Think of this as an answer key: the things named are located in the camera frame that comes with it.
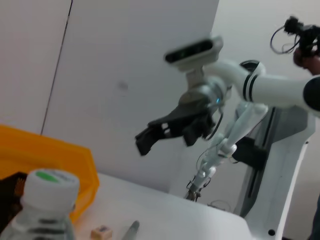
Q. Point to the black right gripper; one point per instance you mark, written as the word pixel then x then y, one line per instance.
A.
pixel 190 112

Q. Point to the clear green-label water bottle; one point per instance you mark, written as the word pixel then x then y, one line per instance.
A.
pixel 45 195

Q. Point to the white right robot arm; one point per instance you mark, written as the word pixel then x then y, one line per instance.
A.
pixel 275 90

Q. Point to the gray pen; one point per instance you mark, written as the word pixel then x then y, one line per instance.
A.
pixel 131 230

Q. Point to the beige eraser with barcode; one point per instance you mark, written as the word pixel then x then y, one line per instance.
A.
pixel 101 232

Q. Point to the black mesh pen holder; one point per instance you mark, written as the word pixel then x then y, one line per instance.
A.
pixel 10 190

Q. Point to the person's hand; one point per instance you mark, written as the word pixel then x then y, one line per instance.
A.
pixel 310 63

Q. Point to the white lift column stand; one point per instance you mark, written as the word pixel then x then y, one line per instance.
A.
pixel 287 175

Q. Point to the yellow plastic bin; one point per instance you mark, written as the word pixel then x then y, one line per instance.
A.
pixel 50 155

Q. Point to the dark trouser leg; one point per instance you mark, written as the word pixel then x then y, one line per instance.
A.
pixel 315 222

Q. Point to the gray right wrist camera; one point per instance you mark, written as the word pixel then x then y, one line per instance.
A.
pixel 192 51

